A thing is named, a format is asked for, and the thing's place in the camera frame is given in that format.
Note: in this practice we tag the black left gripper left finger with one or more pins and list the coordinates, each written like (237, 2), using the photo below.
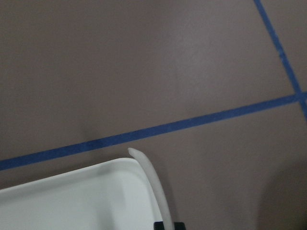
(158, 225)

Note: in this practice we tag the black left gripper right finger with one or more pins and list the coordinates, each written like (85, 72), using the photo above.
(179, 226)

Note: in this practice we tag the translucent white plastic spoon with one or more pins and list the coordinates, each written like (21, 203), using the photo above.
(156, 186)

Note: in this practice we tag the white bear serving tray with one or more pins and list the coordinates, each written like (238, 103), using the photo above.
(114, 195)

